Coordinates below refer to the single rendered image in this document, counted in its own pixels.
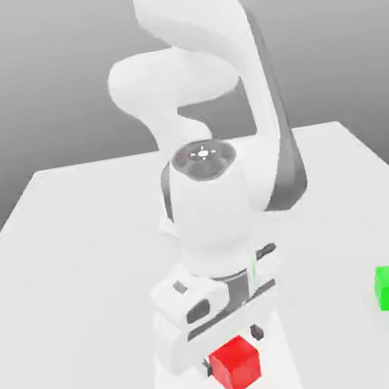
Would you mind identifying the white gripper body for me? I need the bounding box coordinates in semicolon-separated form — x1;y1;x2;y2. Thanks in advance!
158;276;294;377

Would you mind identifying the small red cube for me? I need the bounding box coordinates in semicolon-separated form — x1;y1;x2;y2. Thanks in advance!
205;333;267;389

